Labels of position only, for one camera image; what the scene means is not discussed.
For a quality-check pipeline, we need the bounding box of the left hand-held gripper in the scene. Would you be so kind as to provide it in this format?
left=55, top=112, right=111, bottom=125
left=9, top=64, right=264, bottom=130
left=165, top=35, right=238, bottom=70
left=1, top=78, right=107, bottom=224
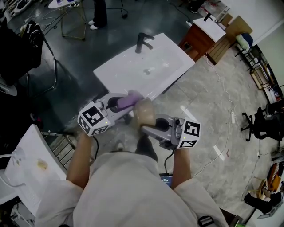
left=77, top=92, right=135, bottom=137

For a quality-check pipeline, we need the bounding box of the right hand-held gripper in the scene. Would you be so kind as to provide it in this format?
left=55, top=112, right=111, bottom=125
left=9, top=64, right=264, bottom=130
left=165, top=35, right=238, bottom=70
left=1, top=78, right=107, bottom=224
left=140, top=113, right=202, bottom=151

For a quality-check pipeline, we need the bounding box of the beige bowl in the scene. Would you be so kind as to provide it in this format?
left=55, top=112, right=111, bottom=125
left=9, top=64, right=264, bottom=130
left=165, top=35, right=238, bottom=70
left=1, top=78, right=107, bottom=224
left=132, top=97, right=156, bottom=129

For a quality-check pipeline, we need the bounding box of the person's right forearm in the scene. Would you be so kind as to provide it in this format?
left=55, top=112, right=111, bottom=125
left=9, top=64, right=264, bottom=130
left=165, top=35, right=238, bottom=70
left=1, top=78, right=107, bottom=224
left=172, top=148, right=193, bottom=190

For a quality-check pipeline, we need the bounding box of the person's left forearm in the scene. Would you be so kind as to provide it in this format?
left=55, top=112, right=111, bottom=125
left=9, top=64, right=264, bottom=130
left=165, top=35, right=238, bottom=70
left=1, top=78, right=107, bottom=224
left=66, top=133, right=99, bottom=190

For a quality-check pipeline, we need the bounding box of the person's black trouser leg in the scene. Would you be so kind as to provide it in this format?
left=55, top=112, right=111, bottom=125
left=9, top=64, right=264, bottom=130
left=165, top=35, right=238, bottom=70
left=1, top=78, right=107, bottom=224
left=135, top=135, right=158, bottom=161

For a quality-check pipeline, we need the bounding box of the person's white shoe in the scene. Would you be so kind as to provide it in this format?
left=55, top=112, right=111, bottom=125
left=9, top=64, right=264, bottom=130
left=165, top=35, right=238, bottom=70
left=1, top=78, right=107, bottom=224
left=115, top=133, right=125, bottom=151

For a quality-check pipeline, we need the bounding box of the large white sink basin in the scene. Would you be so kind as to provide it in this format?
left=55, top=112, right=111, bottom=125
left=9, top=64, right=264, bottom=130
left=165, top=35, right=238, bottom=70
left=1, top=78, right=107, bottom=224
left=93, top=32, right=196, bottom=100

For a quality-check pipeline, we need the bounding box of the dark tablet with blue screen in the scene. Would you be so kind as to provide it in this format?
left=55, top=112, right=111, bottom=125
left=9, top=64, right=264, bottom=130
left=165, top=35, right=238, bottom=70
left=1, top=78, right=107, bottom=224
left=159, top=173, right=174, bottom=188

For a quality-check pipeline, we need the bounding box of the tall black faucet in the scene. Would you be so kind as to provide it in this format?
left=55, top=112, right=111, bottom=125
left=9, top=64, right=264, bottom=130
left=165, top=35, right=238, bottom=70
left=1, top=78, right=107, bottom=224
left=134, top=32, right=155, bottom=54

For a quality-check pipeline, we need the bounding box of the metal slatted sink stand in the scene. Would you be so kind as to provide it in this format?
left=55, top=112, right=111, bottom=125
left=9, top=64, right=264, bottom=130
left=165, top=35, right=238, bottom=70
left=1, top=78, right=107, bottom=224
left=41, top=132, right=78, bottom=171

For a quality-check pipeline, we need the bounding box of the person's beige shirt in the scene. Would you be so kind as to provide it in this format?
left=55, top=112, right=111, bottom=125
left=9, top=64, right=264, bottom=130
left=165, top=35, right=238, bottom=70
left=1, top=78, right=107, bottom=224
left=35, top=152, right=227, bottom=227

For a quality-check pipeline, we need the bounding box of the white sink with white faucet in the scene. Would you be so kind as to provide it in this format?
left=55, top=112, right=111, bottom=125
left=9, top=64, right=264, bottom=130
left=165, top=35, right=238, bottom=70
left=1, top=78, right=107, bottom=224
left=4, top=123, right=68, bottom=217

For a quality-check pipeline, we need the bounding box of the brown wooden cabinet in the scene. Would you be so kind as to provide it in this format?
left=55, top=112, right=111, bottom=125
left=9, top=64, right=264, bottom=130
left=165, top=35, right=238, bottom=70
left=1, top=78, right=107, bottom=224
left=178, top=23, right=217, bottom=62

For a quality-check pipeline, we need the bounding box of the wooden slatted pallet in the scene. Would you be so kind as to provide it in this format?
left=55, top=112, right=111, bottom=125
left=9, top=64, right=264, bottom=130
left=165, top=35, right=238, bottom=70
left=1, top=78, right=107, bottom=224
left=207, top=36, right=233, bottom=65

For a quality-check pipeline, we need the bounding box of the yellowish residue lump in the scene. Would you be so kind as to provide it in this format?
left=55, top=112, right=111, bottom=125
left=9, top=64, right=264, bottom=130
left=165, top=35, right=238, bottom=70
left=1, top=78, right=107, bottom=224
left=36, top=159, right=49, bottom=170

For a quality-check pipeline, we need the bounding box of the black office chair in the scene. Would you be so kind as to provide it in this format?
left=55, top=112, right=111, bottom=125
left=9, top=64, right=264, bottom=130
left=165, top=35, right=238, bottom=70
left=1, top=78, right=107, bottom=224
left=240, top=104, right=284, bottom=142

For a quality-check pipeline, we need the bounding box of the small white sink top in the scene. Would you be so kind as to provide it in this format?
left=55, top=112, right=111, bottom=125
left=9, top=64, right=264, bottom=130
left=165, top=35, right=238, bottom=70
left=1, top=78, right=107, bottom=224
left=192, top=17, right=227, bottom=43

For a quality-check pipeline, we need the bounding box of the white arched faucet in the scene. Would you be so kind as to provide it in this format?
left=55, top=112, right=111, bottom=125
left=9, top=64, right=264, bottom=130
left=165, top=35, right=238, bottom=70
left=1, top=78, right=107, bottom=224
left=0, top=147, right=28, bottom=188

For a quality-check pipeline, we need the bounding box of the black white striped garment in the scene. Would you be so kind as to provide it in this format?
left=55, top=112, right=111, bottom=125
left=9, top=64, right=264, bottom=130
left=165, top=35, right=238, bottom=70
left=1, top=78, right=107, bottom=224
left=21, top=21, right=44, bottom=48

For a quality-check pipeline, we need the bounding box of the light green cushion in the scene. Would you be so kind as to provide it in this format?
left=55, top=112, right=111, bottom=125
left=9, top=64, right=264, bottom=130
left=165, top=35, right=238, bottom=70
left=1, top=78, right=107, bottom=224
left=235, top=34, right=249, bottom=47

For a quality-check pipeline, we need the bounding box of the black fabric bag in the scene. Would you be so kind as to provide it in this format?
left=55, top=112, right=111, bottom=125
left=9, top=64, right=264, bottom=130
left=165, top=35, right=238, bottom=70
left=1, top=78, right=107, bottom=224
left=0, top=20, right=44, bottom=86

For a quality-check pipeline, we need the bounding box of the white oval side table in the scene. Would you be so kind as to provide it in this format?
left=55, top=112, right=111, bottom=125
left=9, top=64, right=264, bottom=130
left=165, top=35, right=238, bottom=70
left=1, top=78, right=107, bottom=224
left=48, top=0, right=87, bottom=42

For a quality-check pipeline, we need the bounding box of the blue chair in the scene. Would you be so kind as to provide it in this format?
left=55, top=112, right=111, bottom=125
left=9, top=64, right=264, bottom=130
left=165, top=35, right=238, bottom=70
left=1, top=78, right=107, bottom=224
left=241, top=32, right=253, bottom=47

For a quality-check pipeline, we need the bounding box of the brown cardboard sheet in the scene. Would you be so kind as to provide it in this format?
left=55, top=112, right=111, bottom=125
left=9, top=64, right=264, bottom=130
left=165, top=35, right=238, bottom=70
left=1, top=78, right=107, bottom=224
left=226, top=15, right=253, bottom=40

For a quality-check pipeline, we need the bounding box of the black cable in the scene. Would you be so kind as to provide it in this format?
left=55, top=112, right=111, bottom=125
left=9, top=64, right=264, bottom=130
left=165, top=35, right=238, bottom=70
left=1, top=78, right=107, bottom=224
left=163, top=150, right=176, bottom=175

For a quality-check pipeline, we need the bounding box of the metal frame chair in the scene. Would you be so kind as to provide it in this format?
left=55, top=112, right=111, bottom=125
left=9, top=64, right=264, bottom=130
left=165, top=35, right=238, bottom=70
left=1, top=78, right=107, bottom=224
left=26, top=33, right=59, bottom=98

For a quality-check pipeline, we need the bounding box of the black strap buckle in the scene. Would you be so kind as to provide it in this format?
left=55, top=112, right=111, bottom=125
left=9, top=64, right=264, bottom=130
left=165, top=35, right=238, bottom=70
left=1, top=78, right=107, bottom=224
left=198, top=216, right=215, bottom=227

